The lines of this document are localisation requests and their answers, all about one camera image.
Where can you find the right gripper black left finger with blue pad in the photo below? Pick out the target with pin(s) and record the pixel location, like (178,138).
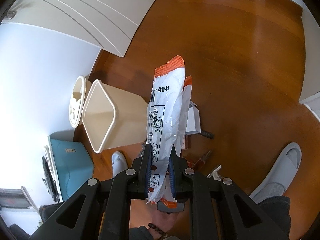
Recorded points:
(100,209)

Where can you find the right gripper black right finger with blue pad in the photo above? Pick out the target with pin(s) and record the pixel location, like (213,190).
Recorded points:
(221,210)

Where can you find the dark red glass bottle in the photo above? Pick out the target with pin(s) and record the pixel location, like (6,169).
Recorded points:
(199,164)

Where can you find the beige square trash bin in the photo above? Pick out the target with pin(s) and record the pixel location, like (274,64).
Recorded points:
(113,117)

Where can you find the white orange snack wrapper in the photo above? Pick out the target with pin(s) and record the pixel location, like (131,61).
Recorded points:
(163,116)

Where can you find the left hand with bead bracelet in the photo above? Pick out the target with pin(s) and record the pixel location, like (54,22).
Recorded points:
(163,220)

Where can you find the silver metal clip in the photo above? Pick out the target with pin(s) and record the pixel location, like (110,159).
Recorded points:
(215,173)

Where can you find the grey left slipper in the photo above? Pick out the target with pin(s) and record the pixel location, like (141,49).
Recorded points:
(119,163)

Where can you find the grey slipper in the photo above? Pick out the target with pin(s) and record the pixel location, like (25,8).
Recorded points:
(119,163)
(285,167)

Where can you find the grey sock foot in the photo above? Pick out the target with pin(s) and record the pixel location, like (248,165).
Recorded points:
(267,191)

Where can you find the teal storage box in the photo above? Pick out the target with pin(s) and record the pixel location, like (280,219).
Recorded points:
(70,164)

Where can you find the grey right slipper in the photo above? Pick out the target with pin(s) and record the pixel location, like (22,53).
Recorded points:
(285,167)

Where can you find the white crumpled paper box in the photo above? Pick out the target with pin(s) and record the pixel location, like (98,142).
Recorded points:
(193,120)

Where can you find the beige round lidded bin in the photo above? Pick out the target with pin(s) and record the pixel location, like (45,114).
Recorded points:
(78,97)

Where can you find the white door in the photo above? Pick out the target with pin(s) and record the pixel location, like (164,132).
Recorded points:
(108,24)

